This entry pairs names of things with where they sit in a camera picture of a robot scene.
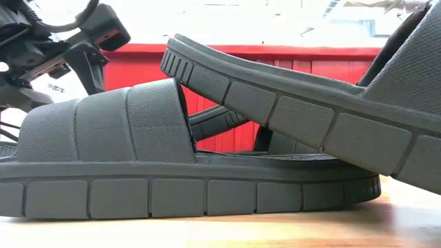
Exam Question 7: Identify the black slide sandal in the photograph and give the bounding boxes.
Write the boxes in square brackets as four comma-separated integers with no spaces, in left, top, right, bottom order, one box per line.
[0,77,382,220]
[159,0,441,196]
[188,104,250,142]

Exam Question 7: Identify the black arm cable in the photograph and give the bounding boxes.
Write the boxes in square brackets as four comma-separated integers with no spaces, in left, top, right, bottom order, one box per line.
[20,0,101,34]

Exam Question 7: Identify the red plastic bin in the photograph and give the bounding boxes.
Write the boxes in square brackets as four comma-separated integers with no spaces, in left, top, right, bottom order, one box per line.
[101,43,382,153]

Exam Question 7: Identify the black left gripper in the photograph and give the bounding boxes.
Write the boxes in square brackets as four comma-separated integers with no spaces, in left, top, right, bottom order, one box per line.
[0,0,110,113]

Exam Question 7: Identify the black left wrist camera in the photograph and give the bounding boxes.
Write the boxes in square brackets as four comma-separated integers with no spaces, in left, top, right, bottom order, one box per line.
[78,2,132,52]

